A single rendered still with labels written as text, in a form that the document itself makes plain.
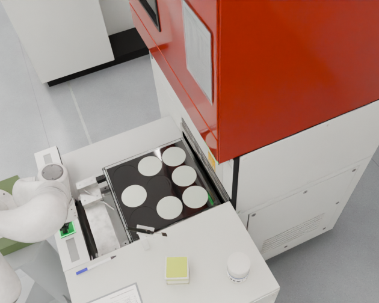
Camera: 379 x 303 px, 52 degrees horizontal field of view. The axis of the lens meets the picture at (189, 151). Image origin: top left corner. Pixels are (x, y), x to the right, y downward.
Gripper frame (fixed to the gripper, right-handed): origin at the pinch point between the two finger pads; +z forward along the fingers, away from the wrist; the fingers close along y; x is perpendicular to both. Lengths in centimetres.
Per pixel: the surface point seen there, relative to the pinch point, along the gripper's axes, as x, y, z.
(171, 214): 8.1, -38.2, 0.2
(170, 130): -37, -57, 4
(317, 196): 16, -108, 11
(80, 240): 6.6, -4.3, 1.3
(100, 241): 5.7, -11.3, 8.0
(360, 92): 15, -95, -54
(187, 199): 4.6, -46.3, -1.5
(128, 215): 1.1, -23.5, 3.3
